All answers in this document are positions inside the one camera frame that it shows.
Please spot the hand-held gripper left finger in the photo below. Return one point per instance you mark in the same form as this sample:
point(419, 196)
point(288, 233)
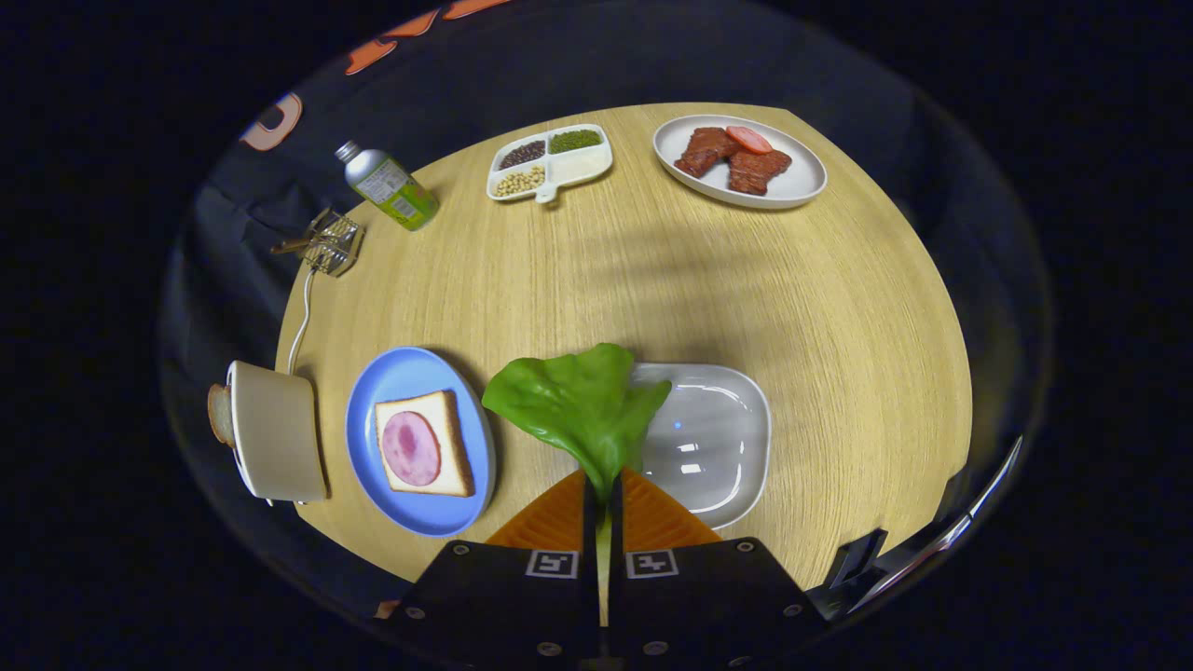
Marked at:
point(503, 596)

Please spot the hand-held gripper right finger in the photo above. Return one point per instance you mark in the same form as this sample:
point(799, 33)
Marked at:
point(708, 596)

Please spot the green lettuce leaf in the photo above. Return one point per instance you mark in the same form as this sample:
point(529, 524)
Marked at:
point(582, 401)

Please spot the white bread slice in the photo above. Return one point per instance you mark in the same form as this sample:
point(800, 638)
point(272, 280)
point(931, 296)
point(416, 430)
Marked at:
point(455, 447)

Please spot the white rectangular dish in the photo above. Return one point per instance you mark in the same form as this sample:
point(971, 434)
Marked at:
point(713, 438)

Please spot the round pink ham slice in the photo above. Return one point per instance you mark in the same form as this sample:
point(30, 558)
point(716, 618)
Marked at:
point(410, 449)

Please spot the blue round plate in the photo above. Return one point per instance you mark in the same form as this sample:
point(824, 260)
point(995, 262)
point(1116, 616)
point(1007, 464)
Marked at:
point(410, 373)

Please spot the white toaster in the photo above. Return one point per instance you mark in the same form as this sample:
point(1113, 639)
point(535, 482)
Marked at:
point(280, 433)

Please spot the pile of yellow soybeans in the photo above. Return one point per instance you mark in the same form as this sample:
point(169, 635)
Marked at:
point(520, 181)

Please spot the silver bottle green label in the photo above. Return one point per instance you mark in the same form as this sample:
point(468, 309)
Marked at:
point(391, 186)

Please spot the brown meat piece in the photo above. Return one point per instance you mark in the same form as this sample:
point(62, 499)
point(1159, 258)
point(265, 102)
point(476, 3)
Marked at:
point(706, 149)
point(757, 171)

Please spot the white oval plate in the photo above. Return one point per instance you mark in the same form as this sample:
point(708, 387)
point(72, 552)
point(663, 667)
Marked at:
point(802, 172)

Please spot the white divided dish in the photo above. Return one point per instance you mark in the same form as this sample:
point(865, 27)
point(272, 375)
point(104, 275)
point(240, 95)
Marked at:
point(582, 166)

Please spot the pile of dark beans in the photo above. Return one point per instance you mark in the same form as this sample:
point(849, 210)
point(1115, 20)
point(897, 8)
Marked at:
point(522, 154)

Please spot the pink sausage slice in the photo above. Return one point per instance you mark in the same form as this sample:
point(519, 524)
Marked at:
point(748, 139)

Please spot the pile of green beans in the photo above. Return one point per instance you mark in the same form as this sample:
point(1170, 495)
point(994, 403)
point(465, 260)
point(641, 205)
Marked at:
point(574, 141)

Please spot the shiny metal frame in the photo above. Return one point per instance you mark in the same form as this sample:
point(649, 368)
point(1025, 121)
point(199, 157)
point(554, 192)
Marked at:
point(951, 536)

